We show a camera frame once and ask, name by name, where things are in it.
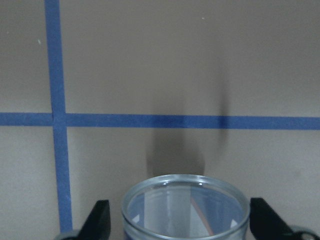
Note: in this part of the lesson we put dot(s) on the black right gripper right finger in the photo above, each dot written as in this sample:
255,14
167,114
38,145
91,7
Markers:
266,224

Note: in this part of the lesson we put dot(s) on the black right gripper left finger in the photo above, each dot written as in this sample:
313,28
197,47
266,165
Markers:
98,223

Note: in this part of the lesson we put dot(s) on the clear tennis ball can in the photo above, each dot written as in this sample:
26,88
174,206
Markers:
185,207

